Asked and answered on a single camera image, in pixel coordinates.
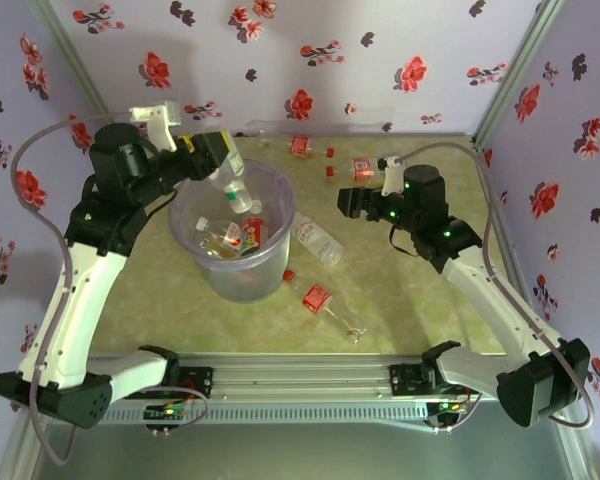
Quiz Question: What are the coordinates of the small controller circuit board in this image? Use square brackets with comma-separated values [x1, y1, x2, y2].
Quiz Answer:
[144, 399, 191, 426]
[429, 399, 469, 426]

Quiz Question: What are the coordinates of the red label red cap bottle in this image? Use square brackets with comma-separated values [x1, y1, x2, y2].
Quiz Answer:
[324, 155, 396, 181]
[247, 118, 337, 160]
[282, 268, 369, 344]

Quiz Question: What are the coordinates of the perforated metal strip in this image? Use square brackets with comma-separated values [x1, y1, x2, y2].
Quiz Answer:
[87, 398, 431, 426]

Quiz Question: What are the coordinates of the left grey arm cable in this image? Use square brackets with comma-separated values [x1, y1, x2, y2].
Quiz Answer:
[9, 113, 134, 466]

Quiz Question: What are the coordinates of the translucent mesh waste bin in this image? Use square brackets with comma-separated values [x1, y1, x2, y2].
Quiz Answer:
[168, 158, 296, 305]

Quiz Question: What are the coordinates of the green red label bottle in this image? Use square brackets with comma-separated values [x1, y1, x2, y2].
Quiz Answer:
[237, 217, 269, 256]

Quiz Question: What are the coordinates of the aluminium frame post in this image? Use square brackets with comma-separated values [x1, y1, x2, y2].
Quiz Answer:
[32, 0, 129, 146]
[472, 0, 567, 146]

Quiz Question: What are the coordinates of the aluminium side rail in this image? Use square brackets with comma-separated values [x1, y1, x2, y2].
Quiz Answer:
[472, 139, 574, 396]

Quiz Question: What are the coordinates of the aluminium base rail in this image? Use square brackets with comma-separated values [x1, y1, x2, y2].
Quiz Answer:
[177, 352, 434, 401]

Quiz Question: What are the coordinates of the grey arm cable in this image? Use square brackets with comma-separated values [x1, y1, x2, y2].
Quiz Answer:
[399, 142, 596, 434]
[9, 113, 134, 466]

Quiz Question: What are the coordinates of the large clear bottle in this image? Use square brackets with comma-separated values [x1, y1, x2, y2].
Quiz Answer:
[289, 210, 345, 266]

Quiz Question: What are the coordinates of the red white label bottle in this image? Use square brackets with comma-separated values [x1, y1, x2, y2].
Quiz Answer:
[194, 217, 244, 249]

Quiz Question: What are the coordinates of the right grey arm cable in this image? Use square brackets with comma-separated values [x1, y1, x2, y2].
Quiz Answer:
[399, 142, 596, 434]

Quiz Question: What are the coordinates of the clear bottle white label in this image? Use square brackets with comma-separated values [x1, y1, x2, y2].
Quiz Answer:
[207, 142, 262, 215]

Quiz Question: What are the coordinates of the black thin cord loop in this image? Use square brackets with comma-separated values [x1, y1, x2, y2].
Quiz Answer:
[389, 224, 421, 259]

